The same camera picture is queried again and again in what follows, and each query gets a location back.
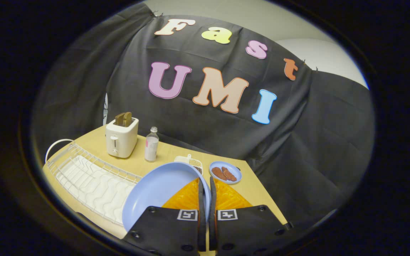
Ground white divided tray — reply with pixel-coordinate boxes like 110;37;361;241
174;154;204;175

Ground light blue plate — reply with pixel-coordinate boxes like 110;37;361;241
122;162;211;232

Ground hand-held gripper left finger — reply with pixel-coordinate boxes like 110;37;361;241
123;178;207;255

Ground black backdrop cloth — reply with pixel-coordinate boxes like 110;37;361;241
31;3;375;228

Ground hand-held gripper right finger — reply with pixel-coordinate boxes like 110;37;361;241
209;177;294;256

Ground clear plastic bottle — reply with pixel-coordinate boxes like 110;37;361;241
145;127;159;162

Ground white toaster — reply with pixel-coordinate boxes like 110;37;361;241
105;117;139;159

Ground toast slices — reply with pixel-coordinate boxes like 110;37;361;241
115;112;133;127

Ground small blue bowl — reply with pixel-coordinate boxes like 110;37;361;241
209;161;242;185

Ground white wire dish rack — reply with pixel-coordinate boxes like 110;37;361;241
45;139;143;227

